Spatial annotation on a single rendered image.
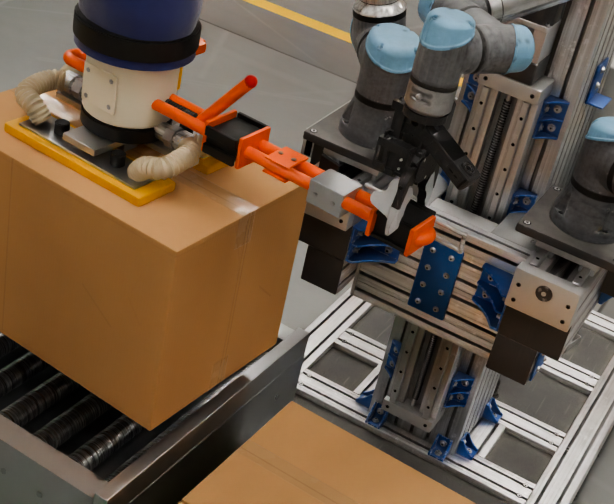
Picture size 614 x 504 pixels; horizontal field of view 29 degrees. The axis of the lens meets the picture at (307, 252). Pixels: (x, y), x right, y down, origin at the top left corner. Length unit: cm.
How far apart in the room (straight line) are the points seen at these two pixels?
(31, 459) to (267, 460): 47
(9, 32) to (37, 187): 320
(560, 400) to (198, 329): 147
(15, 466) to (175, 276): 52
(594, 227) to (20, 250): 111
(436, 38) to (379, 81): 69
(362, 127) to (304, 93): 271
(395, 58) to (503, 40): 62
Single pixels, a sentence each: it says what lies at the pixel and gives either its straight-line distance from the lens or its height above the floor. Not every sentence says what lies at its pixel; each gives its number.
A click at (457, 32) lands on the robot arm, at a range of 176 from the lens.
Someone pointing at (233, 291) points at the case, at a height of 90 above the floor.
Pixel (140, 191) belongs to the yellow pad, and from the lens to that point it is 208.
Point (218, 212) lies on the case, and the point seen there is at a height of 107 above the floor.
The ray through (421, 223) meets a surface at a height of 122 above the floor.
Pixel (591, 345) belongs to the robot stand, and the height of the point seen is 21.
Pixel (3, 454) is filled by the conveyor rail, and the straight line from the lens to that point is 229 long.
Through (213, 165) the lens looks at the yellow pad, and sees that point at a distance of 221.
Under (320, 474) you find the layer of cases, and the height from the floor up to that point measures 54.
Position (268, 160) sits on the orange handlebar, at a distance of 200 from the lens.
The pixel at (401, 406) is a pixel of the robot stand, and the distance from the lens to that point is 289.
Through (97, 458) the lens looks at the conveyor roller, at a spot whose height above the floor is 54.
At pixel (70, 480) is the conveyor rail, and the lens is 220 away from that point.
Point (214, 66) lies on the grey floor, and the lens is 527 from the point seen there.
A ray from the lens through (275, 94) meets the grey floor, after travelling 512.
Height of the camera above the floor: 214
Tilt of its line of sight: 32 degrees down
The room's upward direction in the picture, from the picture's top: 13 degrees clockwise
